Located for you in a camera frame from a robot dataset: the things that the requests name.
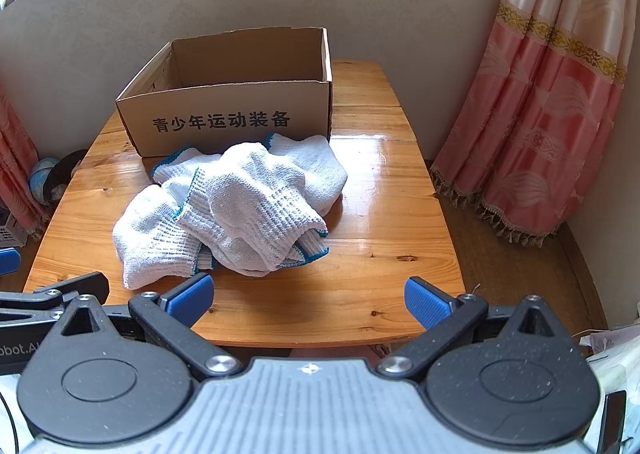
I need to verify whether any pink curtain with gold band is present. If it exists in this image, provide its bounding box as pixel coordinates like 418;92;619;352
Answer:
429;0;633;249

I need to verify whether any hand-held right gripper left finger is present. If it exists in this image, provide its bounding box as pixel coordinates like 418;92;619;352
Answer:
47;274;243;382

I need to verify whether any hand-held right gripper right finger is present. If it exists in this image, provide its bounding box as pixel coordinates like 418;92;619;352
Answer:
377;276;576;380

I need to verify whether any white plastic basket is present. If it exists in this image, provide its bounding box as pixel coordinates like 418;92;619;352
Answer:
0;208;22;249

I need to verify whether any black flat object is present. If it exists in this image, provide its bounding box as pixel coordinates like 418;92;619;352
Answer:
596;390;628;454

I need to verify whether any brown cardboard box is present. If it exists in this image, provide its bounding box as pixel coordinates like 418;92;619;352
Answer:
115;27;333;158

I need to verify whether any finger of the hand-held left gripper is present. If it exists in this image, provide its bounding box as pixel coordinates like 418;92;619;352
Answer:
0;248;22;276
0;272;109;376

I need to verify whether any dark round object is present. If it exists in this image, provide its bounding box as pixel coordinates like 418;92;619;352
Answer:
45;149;90;202

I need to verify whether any small blue globe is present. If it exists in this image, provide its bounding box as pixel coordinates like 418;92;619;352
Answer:
27;158;62;205

